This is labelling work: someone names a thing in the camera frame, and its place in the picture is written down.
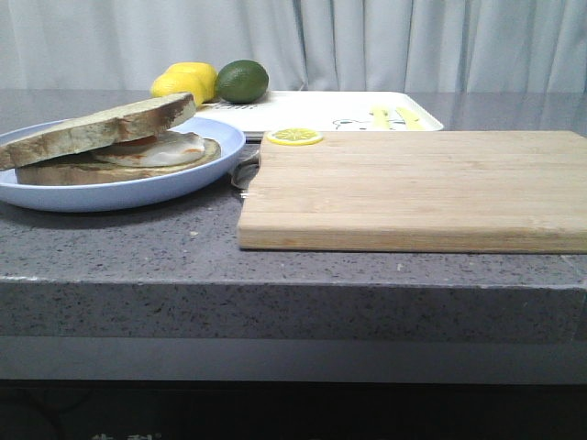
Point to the green lime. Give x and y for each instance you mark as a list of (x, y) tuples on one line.
[(242, 82)]

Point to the bread slice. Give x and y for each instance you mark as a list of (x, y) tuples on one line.
[(80, 169), (122, 123)]

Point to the metal cutting board handle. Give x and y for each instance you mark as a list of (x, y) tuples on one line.
[(245, 171)]

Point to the white tray with bear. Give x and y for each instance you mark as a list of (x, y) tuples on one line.
[(321, 111)]

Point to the front yellow lemon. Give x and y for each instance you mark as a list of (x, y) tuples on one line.
[(179, 82)]

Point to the yellow lemon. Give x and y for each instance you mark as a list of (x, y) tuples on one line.
[(179, 82), (205, 71)]

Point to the lemon slice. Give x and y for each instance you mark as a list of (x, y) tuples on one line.
[(294, 136)]

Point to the yellow plastic knife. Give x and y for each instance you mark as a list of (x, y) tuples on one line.
[(411, 119)]

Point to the fried egg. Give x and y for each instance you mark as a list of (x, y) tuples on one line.
[(167, 149)]

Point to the rear yellow lemon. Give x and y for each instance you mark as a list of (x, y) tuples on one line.
[(205, 71)]

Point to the light blue plate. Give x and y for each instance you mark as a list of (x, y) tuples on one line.
[(129, 194)]

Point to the white curtain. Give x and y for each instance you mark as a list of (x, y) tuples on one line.
[(404, 46)]

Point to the wooden cutting board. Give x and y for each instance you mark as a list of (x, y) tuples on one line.
[(421, 191)]

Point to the yellow plastic fork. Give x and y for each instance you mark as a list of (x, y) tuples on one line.
[(381, 117)]

